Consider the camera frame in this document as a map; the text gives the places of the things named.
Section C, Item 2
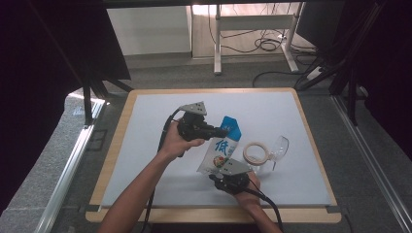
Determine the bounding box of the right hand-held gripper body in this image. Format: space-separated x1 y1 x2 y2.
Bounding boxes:
213 157 254 196

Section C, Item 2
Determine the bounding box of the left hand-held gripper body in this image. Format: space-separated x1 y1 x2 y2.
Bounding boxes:
176 101 216 142

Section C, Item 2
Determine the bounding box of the blue and white milk carton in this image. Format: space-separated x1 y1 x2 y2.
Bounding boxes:
195 115 243 176

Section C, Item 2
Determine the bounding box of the clear glass pitcher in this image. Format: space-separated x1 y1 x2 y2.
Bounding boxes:
242 135 291 176

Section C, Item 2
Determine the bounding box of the person's right hand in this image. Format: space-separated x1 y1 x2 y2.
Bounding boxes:
232 171 262 209

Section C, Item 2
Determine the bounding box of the person's left hand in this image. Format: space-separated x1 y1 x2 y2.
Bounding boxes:
156 119 206 162

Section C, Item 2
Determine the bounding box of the wooden table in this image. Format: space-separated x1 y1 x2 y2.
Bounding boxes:
85 86 342 224

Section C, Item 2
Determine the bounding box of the pale grey table mat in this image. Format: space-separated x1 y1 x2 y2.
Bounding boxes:
101 91 333 209

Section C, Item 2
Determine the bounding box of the white panel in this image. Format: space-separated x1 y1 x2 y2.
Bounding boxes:
106 5 192 57

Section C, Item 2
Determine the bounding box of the black metal stand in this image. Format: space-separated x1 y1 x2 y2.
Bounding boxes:
82 77 134 126
293 0 388 128

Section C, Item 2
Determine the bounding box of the white power strip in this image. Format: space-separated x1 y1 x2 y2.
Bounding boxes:
305 65 324 81

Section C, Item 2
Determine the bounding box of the black curtain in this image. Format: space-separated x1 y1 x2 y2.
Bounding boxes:
336 0 412 163
0 0 132 216

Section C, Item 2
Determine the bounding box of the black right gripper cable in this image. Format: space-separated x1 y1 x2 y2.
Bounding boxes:
244 178 285 233

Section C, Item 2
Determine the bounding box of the black floor cable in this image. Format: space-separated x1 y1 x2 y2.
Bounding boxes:
252 70 303 88

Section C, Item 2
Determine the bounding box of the tangle of black floor cables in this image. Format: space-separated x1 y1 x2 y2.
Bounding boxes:
207 3 319 66

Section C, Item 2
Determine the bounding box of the white desk frame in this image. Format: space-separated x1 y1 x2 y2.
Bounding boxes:
213 2 306 76

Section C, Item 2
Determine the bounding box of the aluminium rail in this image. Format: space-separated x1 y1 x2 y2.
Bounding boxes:
34 97 107 233
330 94 412 233

